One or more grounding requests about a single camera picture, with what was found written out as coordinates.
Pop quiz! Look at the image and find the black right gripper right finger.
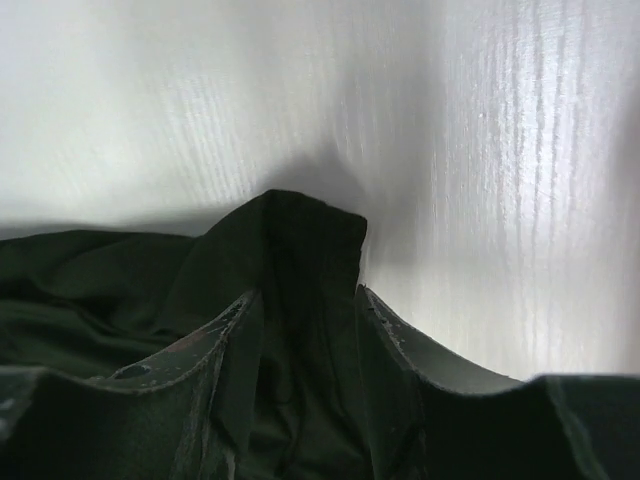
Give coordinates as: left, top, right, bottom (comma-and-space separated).
356, 287, 639, 479

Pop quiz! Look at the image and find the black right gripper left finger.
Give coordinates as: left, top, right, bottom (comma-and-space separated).
1, 291, 263, 479

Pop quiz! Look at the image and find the black t shirt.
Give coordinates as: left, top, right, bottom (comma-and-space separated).
1, 191, 378, 479

